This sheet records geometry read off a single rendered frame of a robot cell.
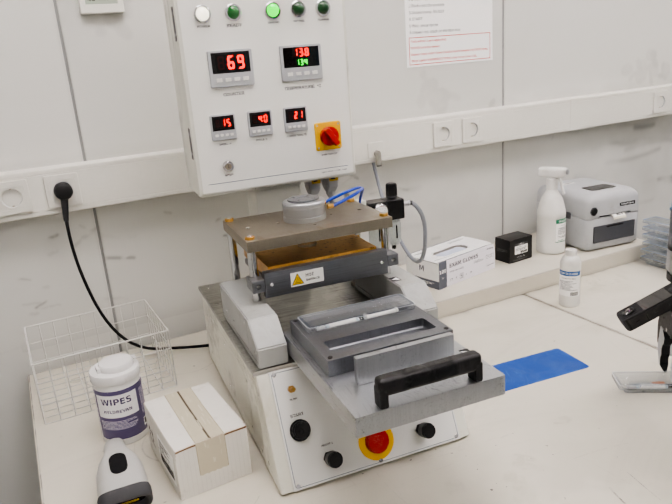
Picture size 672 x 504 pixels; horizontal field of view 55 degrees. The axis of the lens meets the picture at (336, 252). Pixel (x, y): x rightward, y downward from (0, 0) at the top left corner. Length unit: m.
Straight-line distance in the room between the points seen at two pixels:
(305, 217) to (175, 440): 0.43
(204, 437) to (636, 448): 0.69
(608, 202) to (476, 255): 0.44
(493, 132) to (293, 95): 0.83
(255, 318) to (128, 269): 0.62
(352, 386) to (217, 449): 0.29
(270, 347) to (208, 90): 0.50
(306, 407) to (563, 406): 0.49
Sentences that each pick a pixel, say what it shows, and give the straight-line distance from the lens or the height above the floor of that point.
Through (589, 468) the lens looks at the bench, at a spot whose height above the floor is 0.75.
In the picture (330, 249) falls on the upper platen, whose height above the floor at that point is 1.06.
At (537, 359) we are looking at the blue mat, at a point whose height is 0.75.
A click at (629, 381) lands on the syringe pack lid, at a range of 1.34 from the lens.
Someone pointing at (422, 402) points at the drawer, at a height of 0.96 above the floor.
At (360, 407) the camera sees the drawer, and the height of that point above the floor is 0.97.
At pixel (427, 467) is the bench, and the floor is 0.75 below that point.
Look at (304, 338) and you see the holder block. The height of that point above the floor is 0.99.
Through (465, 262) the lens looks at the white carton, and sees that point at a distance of 1.73.
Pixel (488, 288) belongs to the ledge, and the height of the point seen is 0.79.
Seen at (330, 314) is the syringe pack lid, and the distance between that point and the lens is 1.02.
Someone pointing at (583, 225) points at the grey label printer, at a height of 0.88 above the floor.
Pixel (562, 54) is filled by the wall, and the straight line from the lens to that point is 2.20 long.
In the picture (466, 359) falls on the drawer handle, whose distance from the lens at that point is 0.86.
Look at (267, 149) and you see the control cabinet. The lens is 1.28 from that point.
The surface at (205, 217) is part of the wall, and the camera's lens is 1.62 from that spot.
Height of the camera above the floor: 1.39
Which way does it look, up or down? 17 degrees down
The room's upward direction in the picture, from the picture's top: 4 degrees counter-clockwise
